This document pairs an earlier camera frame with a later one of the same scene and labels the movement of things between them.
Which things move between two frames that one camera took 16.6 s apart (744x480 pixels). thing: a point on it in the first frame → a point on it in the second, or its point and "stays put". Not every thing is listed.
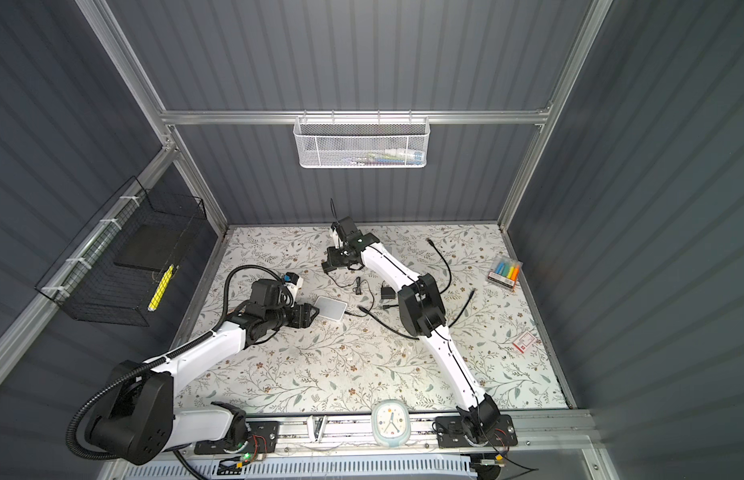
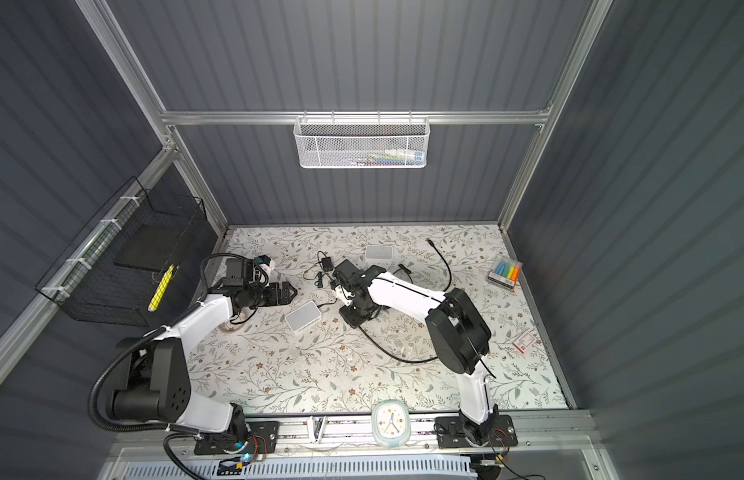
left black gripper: (302, 316) → (285, 298)
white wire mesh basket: (361, 142) stays put
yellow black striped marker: (160, 288) stays put
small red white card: (524, 342) stays put
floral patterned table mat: (359, 355) stays put
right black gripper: (333, 255) → (353, 320)
